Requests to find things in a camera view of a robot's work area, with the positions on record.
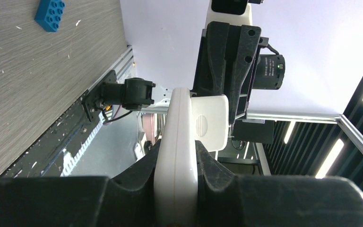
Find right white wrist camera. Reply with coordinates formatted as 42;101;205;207
204;0;264;28

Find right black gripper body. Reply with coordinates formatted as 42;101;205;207
192;21;262;121

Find white red remote control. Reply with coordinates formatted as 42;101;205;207
154;88;198;227

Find ceiling light strip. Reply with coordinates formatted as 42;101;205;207
315;139;344;179

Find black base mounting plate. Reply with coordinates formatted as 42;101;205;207
1;70;117;178

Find white battery cover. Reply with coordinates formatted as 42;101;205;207
191;95;229;152

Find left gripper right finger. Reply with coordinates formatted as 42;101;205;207
195;141;363;227

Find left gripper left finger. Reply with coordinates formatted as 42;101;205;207
0;143;160;227

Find blue toy brick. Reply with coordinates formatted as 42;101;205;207
34;0;65;32

